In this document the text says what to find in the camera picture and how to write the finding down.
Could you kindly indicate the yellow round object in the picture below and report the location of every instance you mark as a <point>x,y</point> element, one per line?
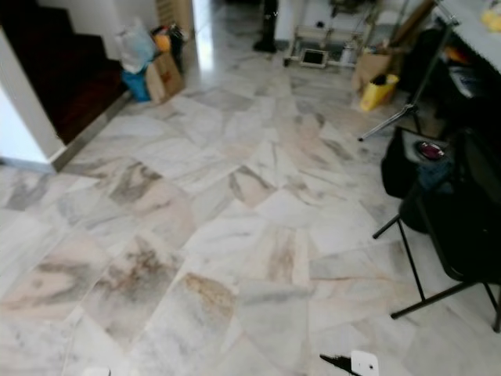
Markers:
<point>491,19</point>

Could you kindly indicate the black pedestal stand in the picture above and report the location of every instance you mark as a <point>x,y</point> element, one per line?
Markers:
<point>266,27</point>

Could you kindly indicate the dark wooden staircase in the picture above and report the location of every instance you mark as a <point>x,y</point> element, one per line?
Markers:
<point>70,70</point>

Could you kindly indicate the blue bag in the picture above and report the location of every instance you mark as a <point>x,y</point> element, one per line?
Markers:
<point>137,84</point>

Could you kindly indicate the white metal rack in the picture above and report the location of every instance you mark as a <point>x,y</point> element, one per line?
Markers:
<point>340,35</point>

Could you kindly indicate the white plastic bag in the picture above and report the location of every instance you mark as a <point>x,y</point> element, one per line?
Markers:
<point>137,45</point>

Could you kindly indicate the orange plastic item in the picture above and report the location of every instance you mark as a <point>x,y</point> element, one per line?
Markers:
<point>163,41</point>

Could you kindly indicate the black bag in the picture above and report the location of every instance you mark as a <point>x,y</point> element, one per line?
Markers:
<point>399,168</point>

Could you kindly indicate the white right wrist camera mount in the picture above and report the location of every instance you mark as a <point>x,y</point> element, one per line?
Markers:
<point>365,363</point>

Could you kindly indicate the white table cloth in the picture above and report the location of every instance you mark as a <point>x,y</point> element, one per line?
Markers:
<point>470,31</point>

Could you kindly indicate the white framed tablet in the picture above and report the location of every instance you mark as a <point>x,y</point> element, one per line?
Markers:
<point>313,57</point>

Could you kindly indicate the brown paper bag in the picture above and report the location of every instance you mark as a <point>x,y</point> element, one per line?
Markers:
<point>166,77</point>

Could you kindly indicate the grey metal tripod stand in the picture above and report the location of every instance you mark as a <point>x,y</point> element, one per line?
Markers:
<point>419,86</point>

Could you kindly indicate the yellow plastic bag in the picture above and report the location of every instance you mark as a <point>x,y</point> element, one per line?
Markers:
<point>377,92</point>

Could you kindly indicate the blue cloth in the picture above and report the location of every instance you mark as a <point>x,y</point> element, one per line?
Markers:
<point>436,176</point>

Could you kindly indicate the dark red round object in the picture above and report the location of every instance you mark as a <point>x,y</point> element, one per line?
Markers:
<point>430,150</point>

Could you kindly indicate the brown cardboard box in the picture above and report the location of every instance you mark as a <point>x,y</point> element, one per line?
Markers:
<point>372,66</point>

